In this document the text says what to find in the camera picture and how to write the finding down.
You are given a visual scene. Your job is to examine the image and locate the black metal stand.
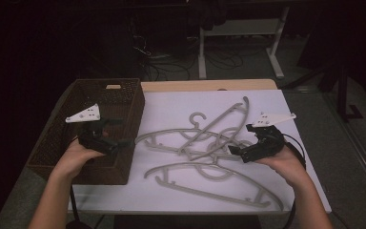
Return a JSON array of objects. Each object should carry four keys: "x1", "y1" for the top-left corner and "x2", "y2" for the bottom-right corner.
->
[{"x1": 280, "y1": 59, "x2": 365, "y2": 124}]

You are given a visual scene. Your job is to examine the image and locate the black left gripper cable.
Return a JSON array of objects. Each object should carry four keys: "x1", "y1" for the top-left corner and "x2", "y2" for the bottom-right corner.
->
[{"x1": 66, "y1": 185, "x2": 93, "y2": 229}]

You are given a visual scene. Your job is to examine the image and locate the black floor cables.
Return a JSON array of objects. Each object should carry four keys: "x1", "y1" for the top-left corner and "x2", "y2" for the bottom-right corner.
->
[{"x1": 132, "y1": 31, "x2": 246, "y2": 82}]

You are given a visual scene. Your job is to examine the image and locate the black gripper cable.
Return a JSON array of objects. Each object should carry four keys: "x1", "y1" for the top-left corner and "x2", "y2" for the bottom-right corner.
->
[
  {"x1": 66, "y1": 185, "x2": 93, "y2": 229},
  {"x1": 280, "y1": 133, "x2": 308, "y2": 229}
]

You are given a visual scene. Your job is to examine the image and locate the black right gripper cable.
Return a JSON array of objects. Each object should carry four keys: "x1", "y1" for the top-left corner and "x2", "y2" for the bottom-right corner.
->
[{"x1": 280, "y1": 133, "x2": 308, "y2": 229}]

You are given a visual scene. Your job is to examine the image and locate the brown woven basket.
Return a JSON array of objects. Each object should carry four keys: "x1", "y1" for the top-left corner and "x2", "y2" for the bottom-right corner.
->
[{"x1": 26, "y1": 77, "x2": 146, "y2": 186}]

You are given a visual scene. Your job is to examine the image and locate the person's right hand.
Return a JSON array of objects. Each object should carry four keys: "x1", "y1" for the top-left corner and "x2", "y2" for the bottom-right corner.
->
[{"x1": 254, "y1": 146, "x2": 307, "y2": 189}]

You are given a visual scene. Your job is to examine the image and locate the white metal desk frame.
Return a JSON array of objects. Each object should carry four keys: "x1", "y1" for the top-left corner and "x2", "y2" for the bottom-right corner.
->
[{"x1": 197, "y1": 6, "x2": 291, "y2": 80}]

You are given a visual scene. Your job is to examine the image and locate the person's left hand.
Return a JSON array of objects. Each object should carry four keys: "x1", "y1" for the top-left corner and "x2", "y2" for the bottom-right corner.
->
[{"x1": 54, "y1": 138, "x2": 106, "y2": 179}]

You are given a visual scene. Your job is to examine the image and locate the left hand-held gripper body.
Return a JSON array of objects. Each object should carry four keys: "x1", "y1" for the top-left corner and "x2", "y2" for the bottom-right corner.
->
[{"x1": 65, "y1": 103, "x2": 122, "y2": 157}]

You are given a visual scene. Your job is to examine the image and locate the grey plastic clothes hanger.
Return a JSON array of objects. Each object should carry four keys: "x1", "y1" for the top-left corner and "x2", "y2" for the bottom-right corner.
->
[
  {"x1": 177, "y1": 95, "x2": 251, "y2": 162},
  {"x1": 134, "y1": 112, "x2": 255, "y2": 162},
  {"x1": 143, "y1": 160, "x2": 285, "y2": 212}
]

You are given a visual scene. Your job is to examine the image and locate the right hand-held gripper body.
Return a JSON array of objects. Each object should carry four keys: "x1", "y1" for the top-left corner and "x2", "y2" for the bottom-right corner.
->
[{"x1": 240, "y1": 112, "x2": 297, "y2": 164}]

